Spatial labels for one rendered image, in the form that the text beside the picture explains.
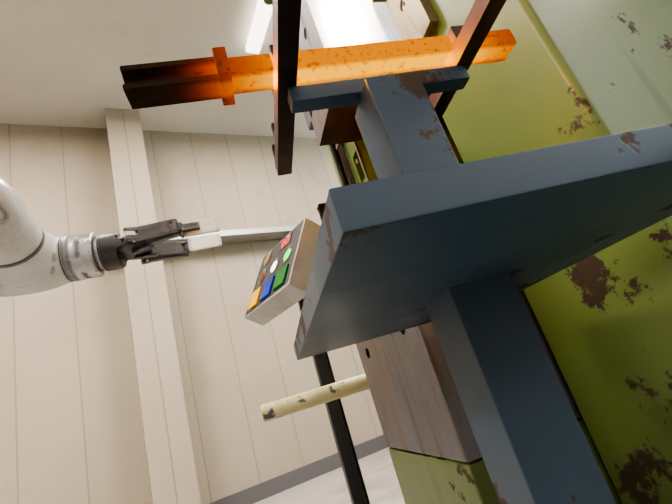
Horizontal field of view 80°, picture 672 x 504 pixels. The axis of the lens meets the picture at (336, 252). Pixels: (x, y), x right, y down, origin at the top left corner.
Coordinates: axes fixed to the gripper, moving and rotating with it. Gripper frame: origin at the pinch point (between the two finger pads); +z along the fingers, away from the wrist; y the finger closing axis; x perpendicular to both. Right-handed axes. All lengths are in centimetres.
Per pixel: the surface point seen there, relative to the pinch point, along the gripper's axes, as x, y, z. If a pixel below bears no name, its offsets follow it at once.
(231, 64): -5, 49, 7
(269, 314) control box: -7, -60, 14
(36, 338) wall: 67, -270, -146
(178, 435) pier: -33, -262, -54
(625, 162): -33, 68, 20
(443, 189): -32, 68, 11
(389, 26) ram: 43, 13, 55
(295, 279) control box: -2.6, -37.9, 22.6
